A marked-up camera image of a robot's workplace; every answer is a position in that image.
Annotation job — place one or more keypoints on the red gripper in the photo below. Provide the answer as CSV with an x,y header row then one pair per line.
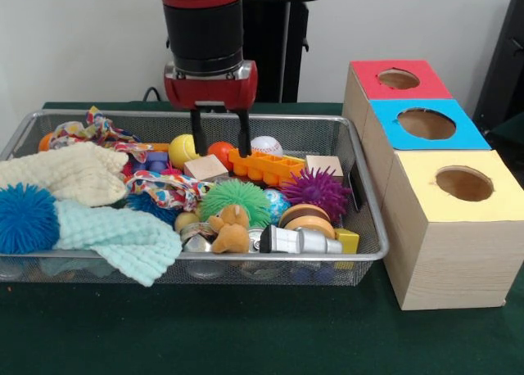
x,y
210,91

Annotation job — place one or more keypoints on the light blue waffle cloth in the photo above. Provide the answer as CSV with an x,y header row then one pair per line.
x,y
123,236

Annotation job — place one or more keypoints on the cream knitted cloth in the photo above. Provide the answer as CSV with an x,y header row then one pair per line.
x,y
73,174

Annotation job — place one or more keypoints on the blue spiky rubber ball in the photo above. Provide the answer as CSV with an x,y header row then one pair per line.
x,y
24,219

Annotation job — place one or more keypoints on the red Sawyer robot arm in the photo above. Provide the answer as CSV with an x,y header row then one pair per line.
x,y
204,31

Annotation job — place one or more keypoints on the shallow clear mesh bin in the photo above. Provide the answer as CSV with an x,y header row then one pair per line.
x,y
245,272

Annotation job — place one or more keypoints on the wooden box with three holes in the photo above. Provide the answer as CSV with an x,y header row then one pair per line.
x,y
450,260

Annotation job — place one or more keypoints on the smooth orange ball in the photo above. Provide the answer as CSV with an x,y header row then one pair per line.
x,y
221,150

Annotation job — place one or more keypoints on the yellow tennis ball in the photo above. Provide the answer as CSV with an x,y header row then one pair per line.
x,y
183,150

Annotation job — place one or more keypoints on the small white baseball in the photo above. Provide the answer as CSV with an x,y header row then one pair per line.
x,y
268,145

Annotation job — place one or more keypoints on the orange toy building brick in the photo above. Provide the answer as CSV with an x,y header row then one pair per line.
x,y
266,168

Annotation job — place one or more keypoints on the green spiky rubber ball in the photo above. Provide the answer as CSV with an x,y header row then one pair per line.
x,y
235,203

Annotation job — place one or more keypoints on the colourful patterned cloth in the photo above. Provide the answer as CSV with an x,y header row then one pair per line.
x,y
163,186
94,131

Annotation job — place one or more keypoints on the purple spiky rubber ball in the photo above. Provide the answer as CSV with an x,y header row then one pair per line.
x,y
315,192

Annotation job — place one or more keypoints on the dark green table cloth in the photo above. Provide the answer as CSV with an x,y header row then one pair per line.
x,y
204,330

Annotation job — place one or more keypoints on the black equipment case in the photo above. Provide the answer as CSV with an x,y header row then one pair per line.
x,y
503,84

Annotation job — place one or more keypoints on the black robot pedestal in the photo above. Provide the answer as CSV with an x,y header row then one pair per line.
x,y
278,43

